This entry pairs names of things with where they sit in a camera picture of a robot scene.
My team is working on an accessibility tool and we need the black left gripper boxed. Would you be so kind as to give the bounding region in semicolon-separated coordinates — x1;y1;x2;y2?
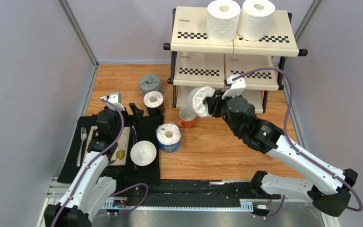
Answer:
112;103;144;139

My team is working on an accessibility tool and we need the white plastic-wrapped paper roll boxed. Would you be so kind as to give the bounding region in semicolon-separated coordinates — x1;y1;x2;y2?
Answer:
186;86;215;118

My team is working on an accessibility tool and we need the blue-wrapped paper roll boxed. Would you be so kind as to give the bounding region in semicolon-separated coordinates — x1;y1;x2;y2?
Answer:
156;123;182;154

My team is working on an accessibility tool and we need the plain white paper roll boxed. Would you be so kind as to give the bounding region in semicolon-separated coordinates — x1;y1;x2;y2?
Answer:
207;0;241;43

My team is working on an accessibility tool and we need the white embossed paper roll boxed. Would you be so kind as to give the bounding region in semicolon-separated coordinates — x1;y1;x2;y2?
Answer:
237;0;276;41

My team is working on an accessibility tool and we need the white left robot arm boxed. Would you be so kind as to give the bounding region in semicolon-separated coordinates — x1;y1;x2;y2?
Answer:
43;101;144;227

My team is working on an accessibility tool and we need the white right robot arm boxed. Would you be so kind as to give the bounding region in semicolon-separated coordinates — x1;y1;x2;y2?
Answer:
203;90;358;217

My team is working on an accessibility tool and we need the beige checkered three-tier shelf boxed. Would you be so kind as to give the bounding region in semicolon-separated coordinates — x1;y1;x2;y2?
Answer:
163;6;308;114

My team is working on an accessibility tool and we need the black cloth placemat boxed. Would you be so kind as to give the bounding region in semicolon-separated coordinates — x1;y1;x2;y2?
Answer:
57;115;164;184

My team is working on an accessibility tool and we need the black-wrapped paper roll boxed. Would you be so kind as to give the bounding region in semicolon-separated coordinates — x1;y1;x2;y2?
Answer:
143;91;165;116

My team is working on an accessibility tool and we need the orange ceramic mug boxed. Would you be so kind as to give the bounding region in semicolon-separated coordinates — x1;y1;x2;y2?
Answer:
176;106;196;128

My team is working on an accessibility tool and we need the grey-wrapped paper roll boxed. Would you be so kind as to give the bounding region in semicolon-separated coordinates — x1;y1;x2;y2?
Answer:
138;74;162;96

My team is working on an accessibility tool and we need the white ceramic bowl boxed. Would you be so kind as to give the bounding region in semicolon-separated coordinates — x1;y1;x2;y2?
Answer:
130;140;157;166

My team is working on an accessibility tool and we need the floral square ceramic plate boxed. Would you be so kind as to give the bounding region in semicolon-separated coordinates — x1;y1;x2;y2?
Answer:
83;125;131;166

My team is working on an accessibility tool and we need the silver metal fork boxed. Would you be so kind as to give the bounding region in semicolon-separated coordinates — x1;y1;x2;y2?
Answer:
76;127;87;167

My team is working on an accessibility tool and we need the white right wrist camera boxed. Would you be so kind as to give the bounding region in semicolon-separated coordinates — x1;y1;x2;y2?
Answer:
222;75;246;99

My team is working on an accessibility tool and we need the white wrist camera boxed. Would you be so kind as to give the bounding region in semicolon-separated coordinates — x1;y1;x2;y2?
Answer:
222;75;246;99
100;92;125;111

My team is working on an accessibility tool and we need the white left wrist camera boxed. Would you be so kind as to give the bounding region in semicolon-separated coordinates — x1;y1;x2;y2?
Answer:
100;92;125;111

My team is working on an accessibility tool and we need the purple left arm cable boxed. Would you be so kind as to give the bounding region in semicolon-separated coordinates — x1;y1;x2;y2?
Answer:
51;98;149;227

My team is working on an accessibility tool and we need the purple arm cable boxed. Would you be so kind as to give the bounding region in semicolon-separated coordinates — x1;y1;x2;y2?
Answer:
51;98;149;227
232;67;363;220

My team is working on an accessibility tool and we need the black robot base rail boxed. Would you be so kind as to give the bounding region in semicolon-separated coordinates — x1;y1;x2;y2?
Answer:
103;180;282;216

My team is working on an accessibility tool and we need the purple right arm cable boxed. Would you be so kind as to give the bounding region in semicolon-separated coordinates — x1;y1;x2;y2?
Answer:
232;67;363;220

